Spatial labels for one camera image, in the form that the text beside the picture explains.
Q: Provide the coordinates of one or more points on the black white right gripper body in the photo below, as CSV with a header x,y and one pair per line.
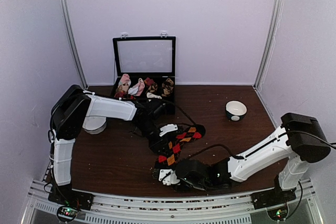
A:
x,y
206,187

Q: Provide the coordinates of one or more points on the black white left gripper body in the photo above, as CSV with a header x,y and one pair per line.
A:
x,y
144,129

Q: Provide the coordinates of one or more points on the red orange argyle sock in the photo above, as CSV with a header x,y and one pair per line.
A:
x,y
170,148

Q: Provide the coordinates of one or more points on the beige brown argyle sock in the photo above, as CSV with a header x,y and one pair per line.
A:
x,y
167,87

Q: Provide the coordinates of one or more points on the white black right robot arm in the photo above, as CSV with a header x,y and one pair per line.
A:
x,y
299,138

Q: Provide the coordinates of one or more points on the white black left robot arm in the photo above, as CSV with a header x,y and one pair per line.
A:
x,y
79,110

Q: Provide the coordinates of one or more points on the white sock in box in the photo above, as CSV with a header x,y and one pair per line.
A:
x,y
150,95

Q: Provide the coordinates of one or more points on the brown patterned rolled sock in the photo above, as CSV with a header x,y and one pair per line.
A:
x,y
153,88

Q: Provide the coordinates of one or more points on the white pink sock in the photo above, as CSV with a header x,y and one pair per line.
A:
x,y
137,89

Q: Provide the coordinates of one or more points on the red brown sock in box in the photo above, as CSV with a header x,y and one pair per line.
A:
x,y
123,95

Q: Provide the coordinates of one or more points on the dark red rolled sock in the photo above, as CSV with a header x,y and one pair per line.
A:
x,y
148,82

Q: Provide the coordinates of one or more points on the pink rolled sock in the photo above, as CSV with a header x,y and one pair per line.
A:
x,y
124,83

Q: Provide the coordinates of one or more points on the white fluted bowl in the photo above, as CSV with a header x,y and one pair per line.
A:
x,y
94,124

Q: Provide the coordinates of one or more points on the black box with glass lid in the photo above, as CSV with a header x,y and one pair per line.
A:
x,y
142,57

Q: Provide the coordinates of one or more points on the white bowl dark outside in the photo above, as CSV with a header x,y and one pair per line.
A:
x,y
235,110

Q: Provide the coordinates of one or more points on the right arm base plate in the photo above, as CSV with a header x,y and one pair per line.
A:
x,y
272,197

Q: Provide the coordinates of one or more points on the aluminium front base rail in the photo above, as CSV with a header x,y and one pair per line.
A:
x,y
229,208

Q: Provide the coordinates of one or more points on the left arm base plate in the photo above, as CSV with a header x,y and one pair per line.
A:
x,y
65,195

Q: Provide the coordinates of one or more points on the aluminium frame post right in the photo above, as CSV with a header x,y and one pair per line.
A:
x,y
276,11

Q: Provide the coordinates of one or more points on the aluminium frame post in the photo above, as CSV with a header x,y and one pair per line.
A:
x,y
276,11
72,43

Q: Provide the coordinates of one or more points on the aluminium frame post left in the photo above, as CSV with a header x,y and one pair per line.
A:
x,y
72,43

